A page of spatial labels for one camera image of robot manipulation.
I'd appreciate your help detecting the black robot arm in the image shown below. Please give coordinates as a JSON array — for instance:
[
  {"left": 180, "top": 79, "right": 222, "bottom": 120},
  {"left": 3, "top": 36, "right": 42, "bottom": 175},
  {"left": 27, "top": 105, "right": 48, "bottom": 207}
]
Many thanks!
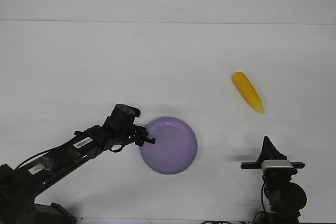
[
  {"left": 240, "top": 136, "right": 307, "bottom": 223},
  {"left": 1, "top": 104, "right": 155, "bottom": 223}
]

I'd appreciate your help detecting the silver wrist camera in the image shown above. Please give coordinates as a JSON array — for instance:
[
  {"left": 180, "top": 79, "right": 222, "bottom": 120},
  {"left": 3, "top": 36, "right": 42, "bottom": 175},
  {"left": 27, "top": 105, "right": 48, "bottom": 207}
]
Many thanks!
[{"left": 261, "top": 159, "right": 293, "bottom": 172}]

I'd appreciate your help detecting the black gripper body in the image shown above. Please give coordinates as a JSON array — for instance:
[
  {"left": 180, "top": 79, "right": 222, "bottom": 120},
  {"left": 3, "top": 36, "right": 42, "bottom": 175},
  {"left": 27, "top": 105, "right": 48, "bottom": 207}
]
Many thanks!
[
  {"left": 103, "top": 104, "right": 141, "bottom": 145},
  {"left": 240, "top": 157, "right": 305, "bottom": 181}
]

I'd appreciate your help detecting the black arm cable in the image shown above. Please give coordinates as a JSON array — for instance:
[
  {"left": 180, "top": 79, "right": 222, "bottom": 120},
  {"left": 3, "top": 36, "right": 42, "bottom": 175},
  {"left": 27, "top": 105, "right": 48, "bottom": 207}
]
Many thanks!
[
  {"left": 260, "top": 175, "right": 268, "bottom": 213},
  {"left": 109, "top": 142, "right": 127, "bottom": 153}
]

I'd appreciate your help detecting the purple round plate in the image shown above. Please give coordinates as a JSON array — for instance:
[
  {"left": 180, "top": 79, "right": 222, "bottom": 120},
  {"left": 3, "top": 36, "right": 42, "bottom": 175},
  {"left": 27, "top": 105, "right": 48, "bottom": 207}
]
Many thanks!
[{"left": 140, "top": 116, "right": 198, "bottom": 175}]

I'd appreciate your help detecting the yellow corn cob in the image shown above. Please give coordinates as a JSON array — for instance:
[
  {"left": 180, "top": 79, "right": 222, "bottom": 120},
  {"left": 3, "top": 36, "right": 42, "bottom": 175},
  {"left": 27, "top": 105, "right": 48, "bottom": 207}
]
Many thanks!
[{"left": 232, "top": 72, "right": 265, "bottom": 114}]

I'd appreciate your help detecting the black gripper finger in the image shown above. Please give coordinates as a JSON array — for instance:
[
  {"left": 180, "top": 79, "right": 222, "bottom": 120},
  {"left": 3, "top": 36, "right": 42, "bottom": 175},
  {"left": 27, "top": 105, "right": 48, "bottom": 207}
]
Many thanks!
[
  {"left": 257, "top": 136, "right": 268, "bottom": 163},
  {"left": 266, "top": 136, "right": 287, "bottom": 160},
  {"left": 134, "top": 125, "right": 149, "bottom": 136},
  {"left": 135, "top": 136, "right": 155, "bottom": 146}
]

